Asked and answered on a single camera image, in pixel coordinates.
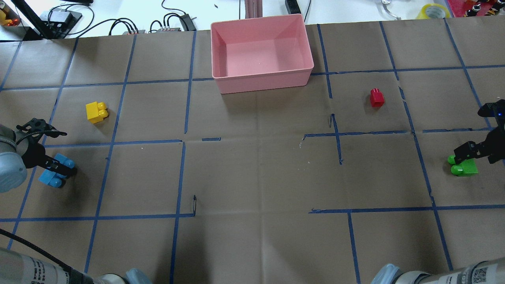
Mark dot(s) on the brown paper table cover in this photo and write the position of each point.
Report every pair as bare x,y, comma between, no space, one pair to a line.
294,185

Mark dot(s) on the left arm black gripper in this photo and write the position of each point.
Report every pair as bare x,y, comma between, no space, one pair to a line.
31,153

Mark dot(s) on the pink plastic box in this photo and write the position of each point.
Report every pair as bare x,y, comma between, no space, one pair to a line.
260,54

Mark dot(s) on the black power adapter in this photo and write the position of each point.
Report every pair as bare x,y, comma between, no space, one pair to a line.
62,19

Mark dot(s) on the black power strip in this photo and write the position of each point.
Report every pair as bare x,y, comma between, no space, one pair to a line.
292,7

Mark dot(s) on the blue toy block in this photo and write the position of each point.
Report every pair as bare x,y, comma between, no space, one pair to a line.
56,179

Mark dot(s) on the yellow toy block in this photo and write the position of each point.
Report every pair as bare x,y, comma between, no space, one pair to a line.
96,112

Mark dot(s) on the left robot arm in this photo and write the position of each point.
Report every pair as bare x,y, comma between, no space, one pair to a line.
13,170

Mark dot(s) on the green toy block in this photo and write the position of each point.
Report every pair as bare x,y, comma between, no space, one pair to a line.
465,168

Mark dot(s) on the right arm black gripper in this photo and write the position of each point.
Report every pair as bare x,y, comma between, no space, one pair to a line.
496,146

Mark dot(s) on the red toy block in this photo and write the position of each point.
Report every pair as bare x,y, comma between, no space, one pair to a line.
377,99

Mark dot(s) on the yellow tape roll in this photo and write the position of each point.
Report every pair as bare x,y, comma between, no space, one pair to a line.
433,11

